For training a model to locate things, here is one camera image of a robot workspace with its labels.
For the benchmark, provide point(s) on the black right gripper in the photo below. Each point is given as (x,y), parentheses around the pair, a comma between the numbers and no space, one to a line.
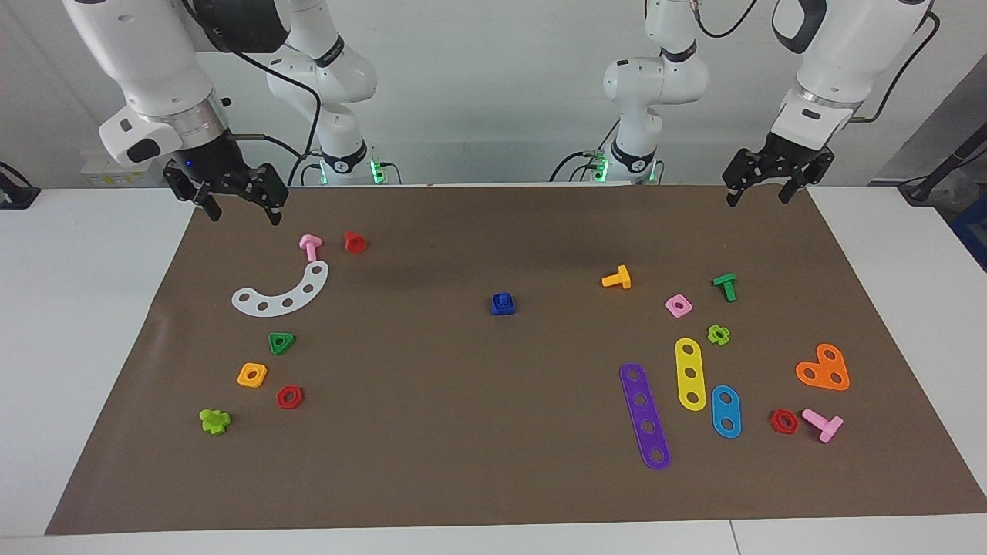
(212,162)

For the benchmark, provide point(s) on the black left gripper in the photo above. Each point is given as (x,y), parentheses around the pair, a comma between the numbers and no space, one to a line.
(790,160)

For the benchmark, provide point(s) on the blue square nut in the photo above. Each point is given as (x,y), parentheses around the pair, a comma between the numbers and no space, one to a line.
(502,310)

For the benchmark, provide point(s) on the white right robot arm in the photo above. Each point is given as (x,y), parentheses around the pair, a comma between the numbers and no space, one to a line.
(139,54)

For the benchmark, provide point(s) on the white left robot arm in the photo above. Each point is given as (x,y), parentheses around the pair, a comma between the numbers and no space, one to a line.
(848,46)

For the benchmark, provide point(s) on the pink plastic bolt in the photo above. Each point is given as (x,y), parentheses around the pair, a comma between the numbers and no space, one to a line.
(822,424)
(310,247)

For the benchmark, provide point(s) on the white curved hole plate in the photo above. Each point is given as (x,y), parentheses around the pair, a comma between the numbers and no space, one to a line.
(298,296)

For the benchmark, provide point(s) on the green plastic bolt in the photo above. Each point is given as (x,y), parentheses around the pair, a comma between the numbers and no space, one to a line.
(725,285)

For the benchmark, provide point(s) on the red plastic bolt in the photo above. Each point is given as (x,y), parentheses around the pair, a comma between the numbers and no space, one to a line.
(354,242)

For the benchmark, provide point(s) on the green triangle nut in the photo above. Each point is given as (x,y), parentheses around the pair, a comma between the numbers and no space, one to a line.
(289,339)

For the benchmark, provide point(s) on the pink square nut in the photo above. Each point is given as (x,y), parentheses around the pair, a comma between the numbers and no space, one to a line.
(670,303)

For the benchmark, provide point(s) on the lime green cross nut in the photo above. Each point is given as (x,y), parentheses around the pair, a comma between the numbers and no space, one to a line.
(712,333)

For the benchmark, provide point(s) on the orange square nut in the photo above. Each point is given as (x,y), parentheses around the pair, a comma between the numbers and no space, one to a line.
(243,378)

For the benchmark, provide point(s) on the orange plastic bolt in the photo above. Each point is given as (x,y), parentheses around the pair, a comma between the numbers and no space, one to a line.
(617,279)

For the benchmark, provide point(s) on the orange angled three-hole plate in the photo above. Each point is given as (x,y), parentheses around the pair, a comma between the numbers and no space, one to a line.
(823,368)

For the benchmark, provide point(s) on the blue crate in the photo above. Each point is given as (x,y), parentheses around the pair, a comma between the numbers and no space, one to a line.
(973,231)

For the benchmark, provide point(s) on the yellow three-hole plate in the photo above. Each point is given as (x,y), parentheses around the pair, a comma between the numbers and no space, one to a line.
(688,362)

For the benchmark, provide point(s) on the red hexagon nut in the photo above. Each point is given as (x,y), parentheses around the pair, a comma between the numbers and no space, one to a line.
(281,398)
(775,422)

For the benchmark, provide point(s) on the lime green cross bolt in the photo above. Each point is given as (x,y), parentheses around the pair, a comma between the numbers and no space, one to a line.
(214,421)

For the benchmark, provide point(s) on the blue two-hole plate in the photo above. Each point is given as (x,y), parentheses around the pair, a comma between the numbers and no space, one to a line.
(725,412)

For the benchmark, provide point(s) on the purple four-hole plate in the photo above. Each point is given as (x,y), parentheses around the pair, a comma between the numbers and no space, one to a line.
(644,414)

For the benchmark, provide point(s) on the brown table mat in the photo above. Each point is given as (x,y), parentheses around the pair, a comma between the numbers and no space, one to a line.
(463,424)

